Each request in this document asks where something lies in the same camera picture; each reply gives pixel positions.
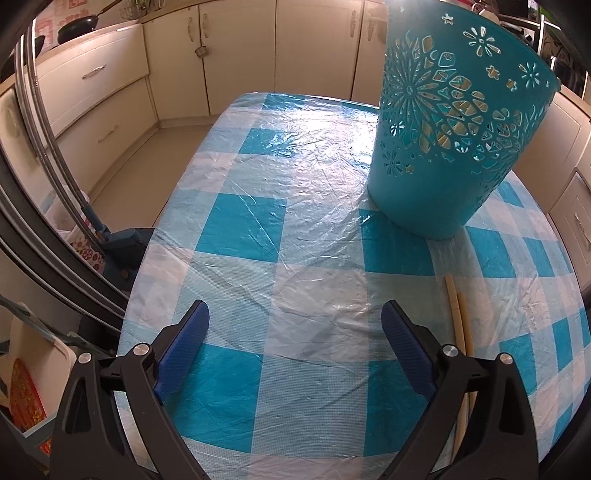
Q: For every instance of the single bamboo chopstick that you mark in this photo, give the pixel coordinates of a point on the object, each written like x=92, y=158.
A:
x=453, y=309
x=465, y=323

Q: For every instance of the dark metal frame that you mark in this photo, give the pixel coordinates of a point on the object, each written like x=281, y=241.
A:
x=55, y=258

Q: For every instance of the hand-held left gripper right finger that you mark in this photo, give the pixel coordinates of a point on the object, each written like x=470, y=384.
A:
x=408, y=346

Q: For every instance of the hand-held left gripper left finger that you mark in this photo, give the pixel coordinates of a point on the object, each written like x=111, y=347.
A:
x=182, y=341

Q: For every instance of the red patterned item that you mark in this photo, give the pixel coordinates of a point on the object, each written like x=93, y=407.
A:
x=25, y=392

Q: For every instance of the black wok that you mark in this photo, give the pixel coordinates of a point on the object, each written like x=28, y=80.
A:
x=78, y=26

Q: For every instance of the floral plastic bag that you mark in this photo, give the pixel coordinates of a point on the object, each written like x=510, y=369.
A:
x=85, y=249

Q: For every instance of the small hanging metal cup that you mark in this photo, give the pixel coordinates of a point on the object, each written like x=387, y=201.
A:
x=201, y=50

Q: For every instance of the mop with chrome pole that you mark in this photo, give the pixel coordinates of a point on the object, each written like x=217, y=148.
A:
x=122, y=244

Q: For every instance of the cream side cabinet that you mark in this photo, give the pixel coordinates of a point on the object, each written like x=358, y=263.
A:
x=568, y=175

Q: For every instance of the cream drawer cabinet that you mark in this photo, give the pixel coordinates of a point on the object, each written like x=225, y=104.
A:
x=101, y=87

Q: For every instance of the blue white checkered tablecloth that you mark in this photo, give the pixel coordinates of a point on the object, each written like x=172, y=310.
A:
x=300, y=230

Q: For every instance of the small black pan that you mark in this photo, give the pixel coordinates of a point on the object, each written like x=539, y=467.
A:
x=39, y=45

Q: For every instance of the cream door cabinets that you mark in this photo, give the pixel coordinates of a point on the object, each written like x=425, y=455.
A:
x=277, y=50

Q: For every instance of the teal cutout plastic basket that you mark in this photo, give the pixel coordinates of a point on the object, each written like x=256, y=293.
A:
x=425, y=194

